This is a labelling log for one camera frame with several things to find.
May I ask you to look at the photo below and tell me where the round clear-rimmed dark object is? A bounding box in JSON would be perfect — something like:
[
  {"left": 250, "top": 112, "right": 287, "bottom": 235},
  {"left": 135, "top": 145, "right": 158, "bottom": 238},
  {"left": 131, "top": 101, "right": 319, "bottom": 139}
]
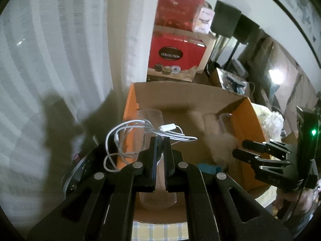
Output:
[{"left": 61, "top": 153, "right": 91, "bottom": 199}]

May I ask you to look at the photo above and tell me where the black speaker stand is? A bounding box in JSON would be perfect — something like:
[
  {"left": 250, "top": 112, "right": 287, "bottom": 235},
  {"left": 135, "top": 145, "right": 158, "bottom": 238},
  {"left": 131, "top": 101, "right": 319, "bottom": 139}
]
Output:
[{"left": 226, "top": 40, "right": 239, "bottom": 64}]

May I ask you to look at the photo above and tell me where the white and pink pack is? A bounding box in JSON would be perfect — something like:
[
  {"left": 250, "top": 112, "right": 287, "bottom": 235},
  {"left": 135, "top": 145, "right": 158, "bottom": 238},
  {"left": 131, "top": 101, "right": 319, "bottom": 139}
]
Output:
[{"left": 194, "top": 7, "right": 216, "bottom": 35}]

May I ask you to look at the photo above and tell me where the white curtain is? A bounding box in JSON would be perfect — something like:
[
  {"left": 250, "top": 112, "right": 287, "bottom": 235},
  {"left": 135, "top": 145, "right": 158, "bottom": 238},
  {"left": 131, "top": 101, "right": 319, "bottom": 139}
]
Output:
[{"left": 0, "top": 0, "right": 162, "bottom": 206}]

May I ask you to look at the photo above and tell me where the red patterned gift box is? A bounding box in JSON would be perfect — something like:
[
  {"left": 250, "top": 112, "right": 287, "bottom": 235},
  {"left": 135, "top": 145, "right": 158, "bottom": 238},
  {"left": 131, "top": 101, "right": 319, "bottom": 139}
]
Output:
[{"left": 157, "top": 0, "right": 205, "bottom": 32}]

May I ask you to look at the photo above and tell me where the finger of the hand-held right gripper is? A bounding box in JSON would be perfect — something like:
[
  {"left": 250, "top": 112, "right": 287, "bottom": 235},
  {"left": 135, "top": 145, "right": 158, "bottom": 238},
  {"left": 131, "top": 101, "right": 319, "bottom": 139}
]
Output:
[
  {"left": 232, "top": 149, "right": 292, "bottom": 172},
  {"left": 242, "top": 139, "right": 293, "bottom": 156}
]

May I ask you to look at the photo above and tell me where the red box with oval label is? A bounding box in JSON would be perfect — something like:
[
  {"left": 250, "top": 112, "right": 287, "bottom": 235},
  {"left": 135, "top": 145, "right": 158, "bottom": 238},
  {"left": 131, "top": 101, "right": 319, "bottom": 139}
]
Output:
[{"left": 147, "top": 33, "right": 208, "bottom": 79}]

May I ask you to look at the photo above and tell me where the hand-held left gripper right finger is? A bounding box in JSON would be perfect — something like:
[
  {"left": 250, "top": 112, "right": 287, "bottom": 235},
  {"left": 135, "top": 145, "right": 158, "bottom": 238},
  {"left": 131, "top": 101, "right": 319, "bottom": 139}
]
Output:
[{"left": 163, "top": 138, "right": 294, "bottom": 241}]

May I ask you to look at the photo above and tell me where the white fluffy duster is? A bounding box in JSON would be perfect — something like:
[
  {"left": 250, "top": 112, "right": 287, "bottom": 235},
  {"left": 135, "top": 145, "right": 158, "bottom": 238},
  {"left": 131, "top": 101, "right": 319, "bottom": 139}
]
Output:
[{"left": 261, "top": 110, "right": 284, "bottom": 141}]

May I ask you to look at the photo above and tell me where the brown sofa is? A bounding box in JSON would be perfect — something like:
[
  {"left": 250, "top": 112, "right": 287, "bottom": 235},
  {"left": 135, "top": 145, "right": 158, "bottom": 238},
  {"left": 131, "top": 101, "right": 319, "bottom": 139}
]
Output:
[{"left": 251, "top": 30, "right": 321, "bottom": 136}]

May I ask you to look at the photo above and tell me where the framed wall painting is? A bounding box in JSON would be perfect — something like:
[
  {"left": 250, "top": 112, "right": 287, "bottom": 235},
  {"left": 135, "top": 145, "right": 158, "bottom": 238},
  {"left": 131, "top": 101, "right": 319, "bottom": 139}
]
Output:
[{"left": 268, "top": 0, "right": 321, "bottom": 68}]

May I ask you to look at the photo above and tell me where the clear plastic cup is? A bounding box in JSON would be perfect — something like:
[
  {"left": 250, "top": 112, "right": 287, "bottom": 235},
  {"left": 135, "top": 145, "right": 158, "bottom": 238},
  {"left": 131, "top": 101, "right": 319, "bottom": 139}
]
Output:
[{"left": 137, "top": 109, "right": 177, "bottom": 210}]

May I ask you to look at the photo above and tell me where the white multi-head charging cable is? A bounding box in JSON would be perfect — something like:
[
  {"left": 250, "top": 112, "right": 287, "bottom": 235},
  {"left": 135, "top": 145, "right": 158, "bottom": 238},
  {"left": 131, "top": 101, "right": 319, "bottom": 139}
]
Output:
[{"left": 104, "top": 119, "right": 198, "bottom": 174}]

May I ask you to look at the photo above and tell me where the black speaker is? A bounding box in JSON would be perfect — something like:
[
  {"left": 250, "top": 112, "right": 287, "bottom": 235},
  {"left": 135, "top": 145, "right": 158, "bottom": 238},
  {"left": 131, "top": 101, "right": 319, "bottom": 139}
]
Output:
[
  {"left": 234, "top": 14, "right": 260, "bottom": 45},
  {"left": 210, "top": 0, "right": 242, "bottom": 40}
]

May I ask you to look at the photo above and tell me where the yellow checkered tablecloth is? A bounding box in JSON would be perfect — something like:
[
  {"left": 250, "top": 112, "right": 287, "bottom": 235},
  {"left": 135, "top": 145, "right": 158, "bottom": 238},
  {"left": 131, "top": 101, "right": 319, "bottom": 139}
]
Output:
[{"left": 132, "top": 186, "right": 276, "bottom": 240}]

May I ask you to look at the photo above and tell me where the open brown box with clutter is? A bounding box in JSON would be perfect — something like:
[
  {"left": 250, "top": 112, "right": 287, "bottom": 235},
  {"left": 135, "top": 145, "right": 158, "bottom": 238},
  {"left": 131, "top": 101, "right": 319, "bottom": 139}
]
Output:
[{"left": 208, "top": 68, "right": 249, "bottom": 97}]

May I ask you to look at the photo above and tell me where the orange cardboard box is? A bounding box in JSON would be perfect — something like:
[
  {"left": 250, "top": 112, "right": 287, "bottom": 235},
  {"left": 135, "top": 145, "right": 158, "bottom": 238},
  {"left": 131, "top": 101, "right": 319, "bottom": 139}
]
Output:
[{"left": 122, "top": 82, "right": 272, "bottom": 224}]

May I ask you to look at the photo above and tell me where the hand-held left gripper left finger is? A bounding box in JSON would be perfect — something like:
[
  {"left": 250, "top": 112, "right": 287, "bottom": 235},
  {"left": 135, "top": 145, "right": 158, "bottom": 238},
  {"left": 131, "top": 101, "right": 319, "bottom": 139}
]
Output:
[{"left": 26, "top": 136, "right": 161, "bottom": 241}]

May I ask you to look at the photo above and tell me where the person's right hand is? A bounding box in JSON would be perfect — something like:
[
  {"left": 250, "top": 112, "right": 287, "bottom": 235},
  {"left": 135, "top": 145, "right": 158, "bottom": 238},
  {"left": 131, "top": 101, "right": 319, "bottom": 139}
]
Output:
[{"left": 276, "top": 188, "right": 321, "bottom": 221}]

